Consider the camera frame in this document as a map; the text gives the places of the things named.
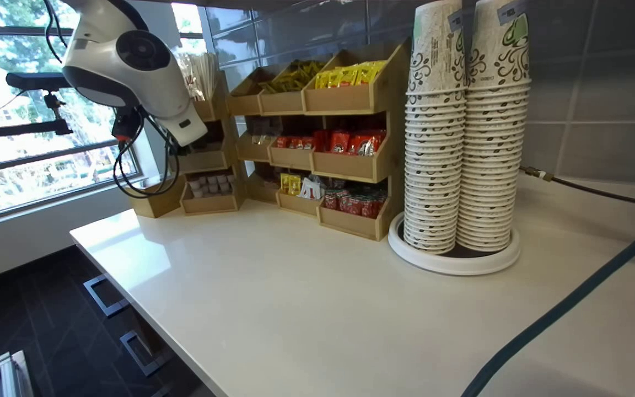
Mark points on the large wooden nine-bin rack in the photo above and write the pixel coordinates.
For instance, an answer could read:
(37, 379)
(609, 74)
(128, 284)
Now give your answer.
(348, 168)

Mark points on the white round cup tray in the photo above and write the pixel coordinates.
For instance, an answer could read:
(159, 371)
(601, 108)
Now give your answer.
(407, 251)

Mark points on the dark red packets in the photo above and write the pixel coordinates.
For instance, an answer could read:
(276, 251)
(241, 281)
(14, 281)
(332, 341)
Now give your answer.
(354, 201)

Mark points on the small wooden box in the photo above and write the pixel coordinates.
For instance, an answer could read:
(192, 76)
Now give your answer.
(157, 201)

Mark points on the pale creamer cups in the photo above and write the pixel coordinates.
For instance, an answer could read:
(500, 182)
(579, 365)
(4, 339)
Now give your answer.
(210, 187)

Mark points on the bright yellow packets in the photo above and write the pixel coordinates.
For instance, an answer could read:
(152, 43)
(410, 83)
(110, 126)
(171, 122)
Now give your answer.
(351, 74)

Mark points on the olive yellow packets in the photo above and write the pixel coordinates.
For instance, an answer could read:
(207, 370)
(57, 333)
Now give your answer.
(294, 76)

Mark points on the printed paper cup stack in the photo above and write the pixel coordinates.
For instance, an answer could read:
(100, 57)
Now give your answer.
(494, 146)
(433, 146)

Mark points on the grey brown packets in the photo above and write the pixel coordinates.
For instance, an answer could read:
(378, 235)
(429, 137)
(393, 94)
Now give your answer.
(262, 134)

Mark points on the dark brown packets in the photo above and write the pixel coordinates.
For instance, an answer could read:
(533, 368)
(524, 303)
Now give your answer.
(209, 136)

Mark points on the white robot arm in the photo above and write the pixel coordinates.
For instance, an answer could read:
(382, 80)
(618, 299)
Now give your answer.
(131, 63)

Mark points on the black camera stand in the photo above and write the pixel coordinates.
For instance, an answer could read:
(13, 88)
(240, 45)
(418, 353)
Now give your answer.
(31, 80)

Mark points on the yellow tea packet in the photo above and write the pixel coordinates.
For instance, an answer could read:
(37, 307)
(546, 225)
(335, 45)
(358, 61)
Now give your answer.
(291, 183)

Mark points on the grey cup holder post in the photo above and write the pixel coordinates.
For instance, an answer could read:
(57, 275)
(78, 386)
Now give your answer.
(468, 37)

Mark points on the red packets with white print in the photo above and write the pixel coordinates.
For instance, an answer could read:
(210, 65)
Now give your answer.
(357, 142)

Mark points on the small red packets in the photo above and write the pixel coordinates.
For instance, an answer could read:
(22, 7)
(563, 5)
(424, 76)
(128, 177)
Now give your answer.
(299, 142)

